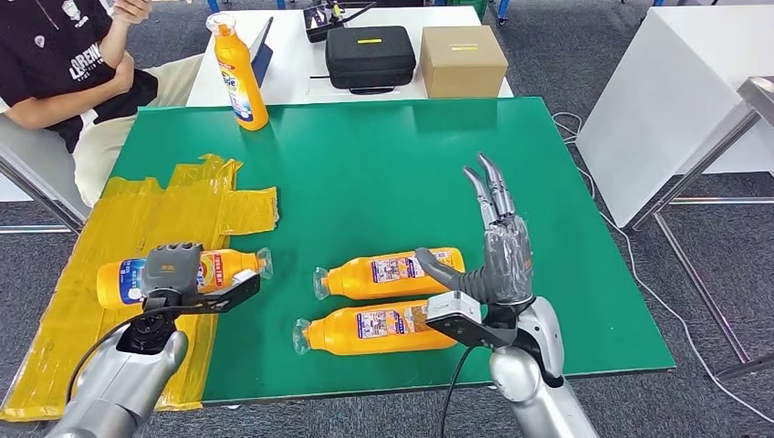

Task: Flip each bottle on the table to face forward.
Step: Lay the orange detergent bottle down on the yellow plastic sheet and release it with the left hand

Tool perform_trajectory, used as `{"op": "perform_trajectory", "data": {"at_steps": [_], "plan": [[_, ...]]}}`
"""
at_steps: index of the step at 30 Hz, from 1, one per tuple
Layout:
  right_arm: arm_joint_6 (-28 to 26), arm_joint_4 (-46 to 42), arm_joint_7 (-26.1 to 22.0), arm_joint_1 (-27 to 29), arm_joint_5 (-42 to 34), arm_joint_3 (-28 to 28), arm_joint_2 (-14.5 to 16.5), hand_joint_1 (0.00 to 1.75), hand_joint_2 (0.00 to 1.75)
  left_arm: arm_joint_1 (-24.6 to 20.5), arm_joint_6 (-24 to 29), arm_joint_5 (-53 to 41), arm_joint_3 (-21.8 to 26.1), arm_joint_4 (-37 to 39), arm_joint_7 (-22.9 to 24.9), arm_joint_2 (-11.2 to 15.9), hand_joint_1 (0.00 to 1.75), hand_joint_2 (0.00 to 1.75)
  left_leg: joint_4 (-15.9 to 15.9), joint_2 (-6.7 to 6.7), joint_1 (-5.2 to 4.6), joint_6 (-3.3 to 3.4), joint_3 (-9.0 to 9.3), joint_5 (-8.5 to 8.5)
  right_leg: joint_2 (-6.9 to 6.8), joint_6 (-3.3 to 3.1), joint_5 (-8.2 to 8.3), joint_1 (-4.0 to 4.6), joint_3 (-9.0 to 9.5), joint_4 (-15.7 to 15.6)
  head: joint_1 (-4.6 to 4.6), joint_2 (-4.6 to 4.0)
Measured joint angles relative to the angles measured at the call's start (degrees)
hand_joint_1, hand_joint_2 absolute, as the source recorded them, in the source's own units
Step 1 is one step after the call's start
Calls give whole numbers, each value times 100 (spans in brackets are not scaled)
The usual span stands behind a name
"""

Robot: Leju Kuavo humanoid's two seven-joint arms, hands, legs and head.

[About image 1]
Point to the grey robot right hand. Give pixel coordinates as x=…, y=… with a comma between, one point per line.
x=508, y=260

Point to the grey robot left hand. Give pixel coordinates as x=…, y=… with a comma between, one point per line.
x=172, y=269

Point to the orange detergent bottle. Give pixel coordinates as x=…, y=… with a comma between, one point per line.
x=363, y=326
x=224, y=266
x=363, y=278
x=242, y=78

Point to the yellow plastic sheet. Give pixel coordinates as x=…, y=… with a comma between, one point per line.
x=66, y=356

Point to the green table board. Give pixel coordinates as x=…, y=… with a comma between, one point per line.
x=375, y=169

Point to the grey metal bench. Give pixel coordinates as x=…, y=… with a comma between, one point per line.
x=33, y=169

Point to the brown cardboard box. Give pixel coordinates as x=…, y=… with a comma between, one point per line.
x=463, y=65

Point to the large white table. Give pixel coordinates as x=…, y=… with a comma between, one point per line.
x=665, y=109

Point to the tablet in blue case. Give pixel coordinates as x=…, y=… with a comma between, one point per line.
x=263, y=57

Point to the person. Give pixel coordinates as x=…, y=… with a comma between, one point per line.
x=36, y=66

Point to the black carrying case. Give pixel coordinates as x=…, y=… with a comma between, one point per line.
x=370, y=57

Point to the green plastic crate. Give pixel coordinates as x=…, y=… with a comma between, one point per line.
x=465, y=4

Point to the black remote controller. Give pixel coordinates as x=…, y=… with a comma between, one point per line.
x=318, y=20

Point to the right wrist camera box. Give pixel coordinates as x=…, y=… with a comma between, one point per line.
x=453, y=314

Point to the grey metal table frame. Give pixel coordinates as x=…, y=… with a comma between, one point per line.
x=717, y=141

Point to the blue metal frame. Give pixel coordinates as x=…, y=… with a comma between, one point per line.
x=213, y=5

